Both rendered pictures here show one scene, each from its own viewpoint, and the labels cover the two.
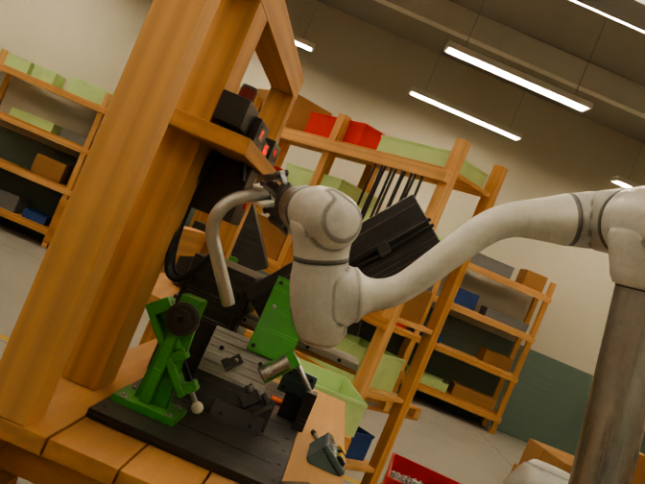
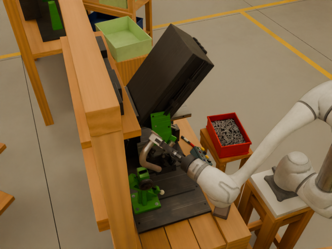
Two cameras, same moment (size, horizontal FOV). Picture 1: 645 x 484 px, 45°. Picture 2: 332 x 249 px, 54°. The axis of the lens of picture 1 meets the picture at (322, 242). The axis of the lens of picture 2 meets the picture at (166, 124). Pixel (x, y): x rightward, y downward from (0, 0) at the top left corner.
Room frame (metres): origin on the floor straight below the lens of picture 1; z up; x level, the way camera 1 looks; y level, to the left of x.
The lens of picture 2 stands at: (0.74, 0.48, 2.48)
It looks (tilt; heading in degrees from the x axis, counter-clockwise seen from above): 43 degrees down; 339
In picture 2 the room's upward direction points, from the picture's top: straight up
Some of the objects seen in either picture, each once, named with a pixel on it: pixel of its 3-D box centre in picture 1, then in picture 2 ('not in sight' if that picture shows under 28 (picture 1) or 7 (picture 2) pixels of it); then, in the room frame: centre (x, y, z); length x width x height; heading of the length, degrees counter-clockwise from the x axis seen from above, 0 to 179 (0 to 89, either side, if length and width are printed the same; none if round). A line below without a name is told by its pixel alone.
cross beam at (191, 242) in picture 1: (150, 236); (82, 124); (2.14, 0.44, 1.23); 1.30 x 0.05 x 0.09; 178
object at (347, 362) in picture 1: (293, 339); (158, 113); (2.20, -0.03, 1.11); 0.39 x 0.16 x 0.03; 88
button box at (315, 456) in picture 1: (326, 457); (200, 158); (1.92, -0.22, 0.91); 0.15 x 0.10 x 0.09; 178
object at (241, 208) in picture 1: (225, 189); not in sight; (2.02, 0.29, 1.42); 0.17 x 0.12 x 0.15; 178
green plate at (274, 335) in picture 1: (283, 320); (159, 124); (2.04, 0.01, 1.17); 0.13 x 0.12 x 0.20; 178
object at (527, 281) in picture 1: (416, 311); not in sight; (10.65, -1.56, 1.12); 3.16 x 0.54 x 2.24; 92
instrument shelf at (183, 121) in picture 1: (227, 154); (94, 78); (2.13, 0.33, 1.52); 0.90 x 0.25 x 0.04; 178
